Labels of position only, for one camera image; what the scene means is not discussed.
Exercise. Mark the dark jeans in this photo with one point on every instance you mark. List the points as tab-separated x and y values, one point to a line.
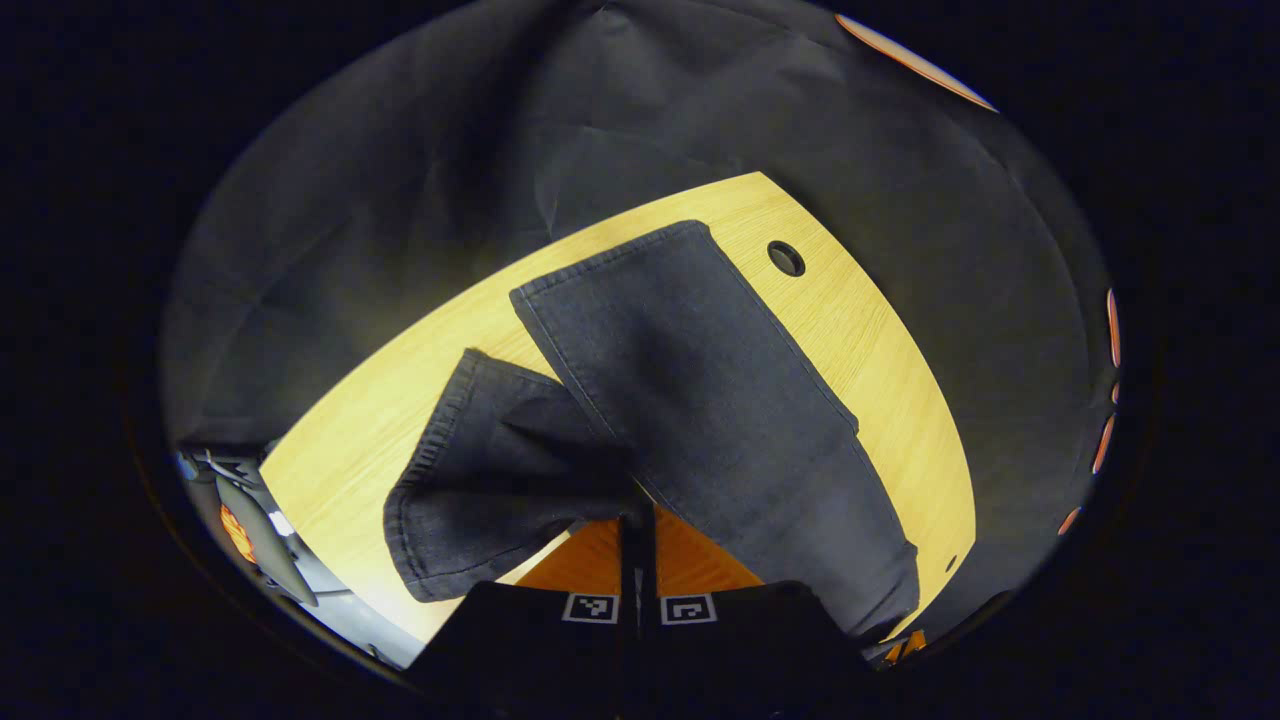
700	390

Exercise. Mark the black backdrop cloth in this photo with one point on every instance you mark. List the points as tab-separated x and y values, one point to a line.
400	180

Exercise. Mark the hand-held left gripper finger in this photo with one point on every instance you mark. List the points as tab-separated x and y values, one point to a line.
629	575
646	575

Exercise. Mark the dark grey equipment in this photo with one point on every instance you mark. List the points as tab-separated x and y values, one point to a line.
275	555

